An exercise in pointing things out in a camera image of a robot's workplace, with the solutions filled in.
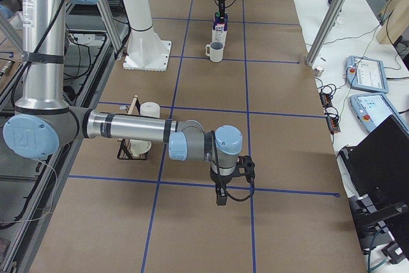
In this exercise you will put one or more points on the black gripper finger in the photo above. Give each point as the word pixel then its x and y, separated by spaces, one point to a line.
pixel 221 9
pixel 221 197

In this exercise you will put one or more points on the blue milk carton green cap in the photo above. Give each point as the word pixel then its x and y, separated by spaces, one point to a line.
pixel 219 28

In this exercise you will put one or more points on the white mug dark interior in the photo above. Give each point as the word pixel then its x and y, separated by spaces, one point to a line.
pixel 214 51

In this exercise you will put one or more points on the white upside-down mug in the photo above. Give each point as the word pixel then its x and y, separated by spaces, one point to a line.
pixel 150 109

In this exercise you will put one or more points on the black laptop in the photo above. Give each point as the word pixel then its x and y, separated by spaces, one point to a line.
pixel 378 167

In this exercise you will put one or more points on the teach pendant far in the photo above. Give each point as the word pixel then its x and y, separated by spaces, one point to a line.
pixel 366 74

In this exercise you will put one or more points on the teach pendant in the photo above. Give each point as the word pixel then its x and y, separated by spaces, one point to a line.
pixel 366 74
pixel 373 109

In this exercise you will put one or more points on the teach pendant near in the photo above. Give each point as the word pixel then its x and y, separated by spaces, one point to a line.
pixel 373 109

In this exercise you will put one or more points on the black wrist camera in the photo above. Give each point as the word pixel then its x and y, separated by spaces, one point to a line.
pixel 246 168

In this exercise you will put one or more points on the white camera pedestal column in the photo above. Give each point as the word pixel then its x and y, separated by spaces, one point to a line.
pixel 145 49

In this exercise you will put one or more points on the white mug with handle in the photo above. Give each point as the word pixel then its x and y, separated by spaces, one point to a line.
pixel 139 147

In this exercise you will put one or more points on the black wire mug rack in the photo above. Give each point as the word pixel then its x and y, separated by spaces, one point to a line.
pixel 124 149

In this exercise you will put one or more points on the aluminium frame post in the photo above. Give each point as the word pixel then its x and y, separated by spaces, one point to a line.
pixel 327 24

